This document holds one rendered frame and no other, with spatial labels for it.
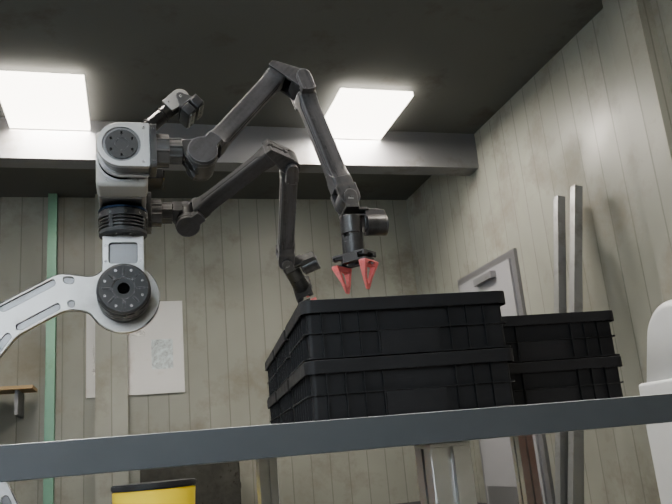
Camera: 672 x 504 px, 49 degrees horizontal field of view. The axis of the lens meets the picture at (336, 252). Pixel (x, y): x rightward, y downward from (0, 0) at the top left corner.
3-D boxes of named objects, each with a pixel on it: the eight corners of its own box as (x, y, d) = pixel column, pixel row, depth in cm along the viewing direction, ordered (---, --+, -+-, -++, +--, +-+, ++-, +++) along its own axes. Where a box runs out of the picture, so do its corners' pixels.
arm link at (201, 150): (271, 70, 217) (277, 47, 208) (309, 95, 216) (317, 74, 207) (178, 170, 195) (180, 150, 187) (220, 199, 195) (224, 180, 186)
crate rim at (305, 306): (301, 313, 133) (300, 300, 133) (284, 339, 161) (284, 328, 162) (508, 302, 140) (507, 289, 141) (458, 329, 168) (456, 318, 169)
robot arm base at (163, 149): (149, 178, 192) (149, 136, 196) (181, 179, 195) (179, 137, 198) (150, 165, 184) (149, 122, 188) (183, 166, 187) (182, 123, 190)
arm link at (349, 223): (336, 217, 198) (342, 210, 193) (360, 216, 200) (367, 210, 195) (339, 241, 197) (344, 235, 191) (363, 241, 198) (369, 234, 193)
